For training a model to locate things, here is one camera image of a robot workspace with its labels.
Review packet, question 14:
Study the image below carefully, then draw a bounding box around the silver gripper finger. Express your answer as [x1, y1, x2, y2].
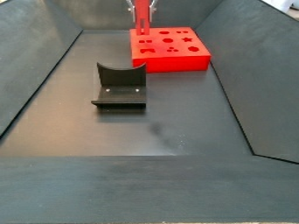
[125, 0, 136, 23]
[149, 0, 157, 13]

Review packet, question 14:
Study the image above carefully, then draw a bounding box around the red shape-sorting board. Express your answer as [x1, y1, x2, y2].
[129, 27, 211, 73]

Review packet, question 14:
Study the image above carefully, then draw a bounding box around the red double-square peg object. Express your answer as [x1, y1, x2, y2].
[135, 0, 149, 35]

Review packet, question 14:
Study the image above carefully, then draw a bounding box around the black curved holder stand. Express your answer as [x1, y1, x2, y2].
[91, 63, 147, 108]

